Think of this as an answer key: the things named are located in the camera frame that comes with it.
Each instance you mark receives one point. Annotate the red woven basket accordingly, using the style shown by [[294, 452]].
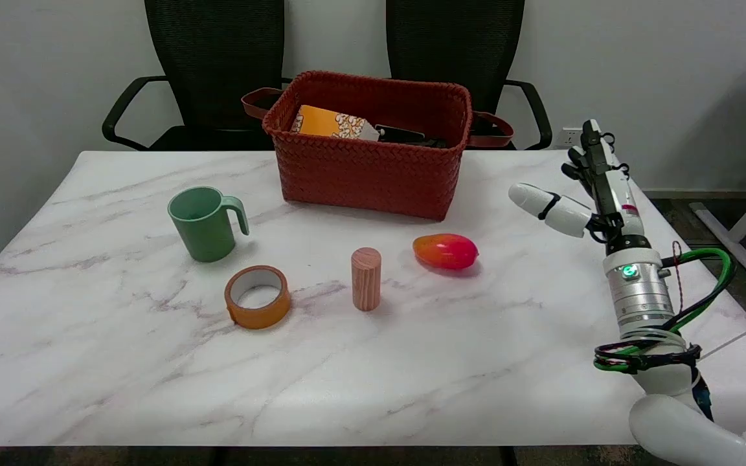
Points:
[[366, 171]]

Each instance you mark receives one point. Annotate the white wall outlet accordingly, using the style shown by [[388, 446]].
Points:
[[567, 137]]

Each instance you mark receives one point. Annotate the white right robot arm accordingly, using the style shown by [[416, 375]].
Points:
[[645, 294]]

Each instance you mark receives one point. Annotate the green mug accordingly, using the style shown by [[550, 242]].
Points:
[[203, 225]]

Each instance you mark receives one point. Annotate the black object in basket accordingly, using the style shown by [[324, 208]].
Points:
[[402, 134]]

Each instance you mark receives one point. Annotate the black mesh office chair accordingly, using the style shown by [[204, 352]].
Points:
[[454, 45], [214, 71]]

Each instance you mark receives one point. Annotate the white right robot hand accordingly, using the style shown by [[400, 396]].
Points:
[[612, 194]]

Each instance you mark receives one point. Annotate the wooden cylinder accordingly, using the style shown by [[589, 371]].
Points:
[[366, 278]]

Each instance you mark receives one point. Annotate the orange patterned box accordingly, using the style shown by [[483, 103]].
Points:
[[327, 122]]

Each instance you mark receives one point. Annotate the red orange toy mango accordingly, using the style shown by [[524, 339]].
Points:
[[445, 251]]

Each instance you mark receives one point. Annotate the orange tape roll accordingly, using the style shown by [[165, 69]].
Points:
[[258, 305]]

